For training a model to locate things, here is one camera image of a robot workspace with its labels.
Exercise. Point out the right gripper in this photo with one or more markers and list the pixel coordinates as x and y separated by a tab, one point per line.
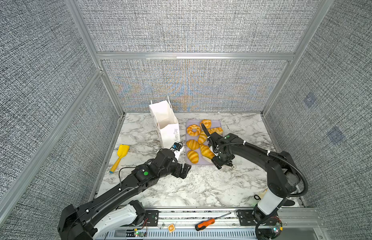
217	164

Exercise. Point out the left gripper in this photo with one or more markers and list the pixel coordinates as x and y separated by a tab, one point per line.
185	171

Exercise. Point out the striped fake bun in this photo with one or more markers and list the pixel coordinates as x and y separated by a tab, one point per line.
193	145
193	157

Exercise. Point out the large fake croissant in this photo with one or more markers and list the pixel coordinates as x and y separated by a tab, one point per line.
206	152

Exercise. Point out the white paper bag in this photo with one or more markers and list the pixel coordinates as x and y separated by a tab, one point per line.
166	123

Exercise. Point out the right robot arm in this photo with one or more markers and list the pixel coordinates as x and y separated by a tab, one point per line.
283	178

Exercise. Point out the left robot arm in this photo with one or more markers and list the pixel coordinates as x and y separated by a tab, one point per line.
98	216

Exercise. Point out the oblong flaky fake bread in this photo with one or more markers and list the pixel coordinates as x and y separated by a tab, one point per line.
216	130

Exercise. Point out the small striped fake croissant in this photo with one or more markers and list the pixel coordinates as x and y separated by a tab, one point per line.
202	138

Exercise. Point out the round twisted fake bun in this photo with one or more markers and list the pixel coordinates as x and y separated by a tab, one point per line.
206	123

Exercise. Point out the lilac plastic tray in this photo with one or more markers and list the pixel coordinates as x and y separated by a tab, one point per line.
197	149

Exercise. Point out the yellow black work glove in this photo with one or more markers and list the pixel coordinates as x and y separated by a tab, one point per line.
288	203

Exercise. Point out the small orange tag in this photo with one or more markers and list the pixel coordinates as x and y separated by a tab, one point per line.
171	228

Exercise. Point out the yellow toy shovel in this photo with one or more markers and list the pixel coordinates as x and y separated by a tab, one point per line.
121	153

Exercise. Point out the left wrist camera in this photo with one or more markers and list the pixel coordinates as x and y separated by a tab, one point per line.
177	148

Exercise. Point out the ring-shaped fake bread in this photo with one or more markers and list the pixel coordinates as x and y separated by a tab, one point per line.
194	130

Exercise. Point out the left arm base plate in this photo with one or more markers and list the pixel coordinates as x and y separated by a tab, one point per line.
150	218

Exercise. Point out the orange handled screwdriver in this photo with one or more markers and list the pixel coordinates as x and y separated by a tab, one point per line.
204	224

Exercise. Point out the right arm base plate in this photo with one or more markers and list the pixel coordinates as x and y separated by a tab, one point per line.
250	218

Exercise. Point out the aluminium front rail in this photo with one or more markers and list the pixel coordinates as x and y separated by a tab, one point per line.
298	224

